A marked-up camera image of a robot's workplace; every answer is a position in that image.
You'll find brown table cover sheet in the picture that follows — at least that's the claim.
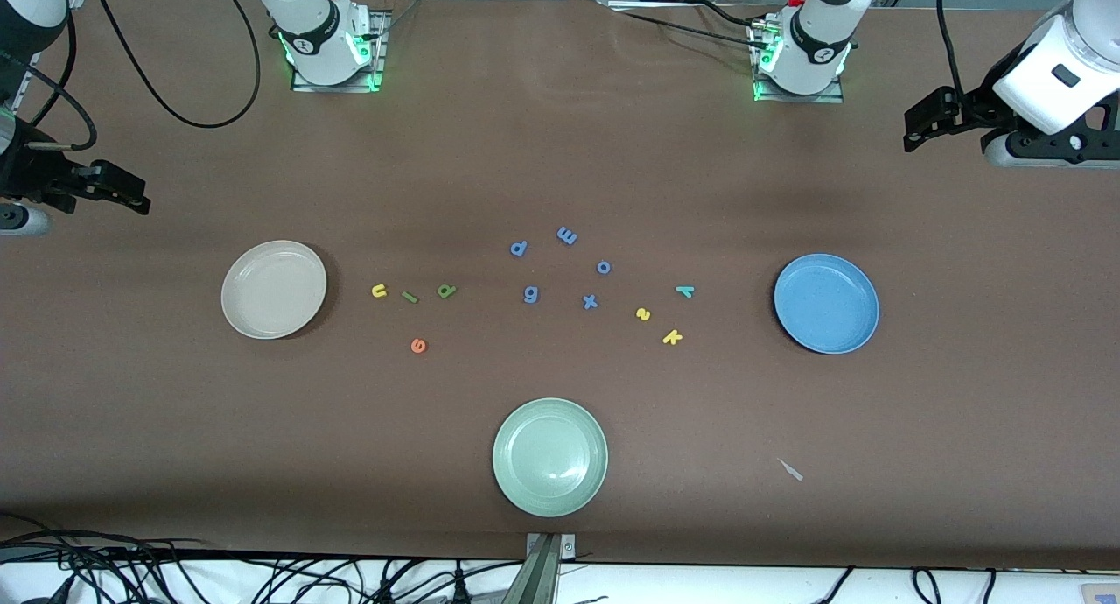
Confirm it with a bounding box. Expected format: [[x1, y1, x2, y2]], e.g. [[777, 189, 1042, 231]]
[[0, 0, 1120, 572]]

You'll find pale green plate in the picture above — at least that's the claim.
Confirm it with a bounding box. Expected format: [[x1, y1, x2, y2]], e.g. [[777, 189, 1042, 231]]
[[492, 397, 609, 518]]

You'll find aluminium profile beam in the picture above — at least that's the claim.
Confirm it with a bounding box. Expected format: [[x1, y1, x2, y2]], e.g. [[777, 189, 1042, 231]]
[[500, 534, 563, 604]]

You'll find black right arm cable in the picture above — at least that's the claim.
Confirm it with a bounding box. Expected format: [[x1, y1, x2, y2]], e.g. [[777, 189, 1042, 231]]
[[83, 0, 263, 130]]

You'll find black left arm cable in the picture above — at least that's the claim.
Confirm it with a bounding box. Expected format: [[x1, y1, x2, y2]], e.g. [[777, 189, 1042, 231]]
[[934, 0, 968, 102]]

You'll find tangle of black cables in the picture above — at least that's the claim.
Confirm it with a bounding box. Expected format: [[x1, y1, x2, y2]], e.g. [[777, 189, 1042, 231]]
[[0, 509, 526, 604]]

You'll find blue plate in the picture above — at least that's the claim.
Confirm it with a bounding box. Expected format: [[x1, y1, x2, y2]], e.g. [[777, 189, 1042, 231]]
[[773, 253, 880, 355]]

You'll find thin black table cable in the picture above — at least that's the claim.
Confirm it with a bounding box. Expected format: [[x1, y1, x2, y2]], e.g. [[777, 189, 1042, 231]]
[[604, 0, 775, 53]]

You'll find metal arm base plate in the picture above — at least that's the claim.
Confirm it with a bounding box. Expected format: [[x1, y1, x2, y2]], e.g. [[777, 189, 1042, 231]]
[[290, 9, 392, 94], [751, 77, 846, 105]]

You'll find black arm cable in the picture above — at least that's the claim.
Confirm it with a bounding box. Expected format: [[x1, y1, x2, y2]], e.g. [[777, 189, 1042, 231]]
[[83, 0, 263, 130], [934, 0, 968, 102]]

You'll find beige brown plate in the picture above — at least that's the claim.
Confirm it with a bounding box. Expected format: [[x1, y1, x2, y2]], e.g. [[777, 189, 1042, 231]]
[[220, 240, 328, 340]]

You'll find small metal bracket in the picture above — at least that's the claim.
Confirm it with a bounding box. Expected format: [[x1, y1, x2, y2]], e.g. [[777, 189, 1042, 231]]
[[525, 533, 578, 559]]

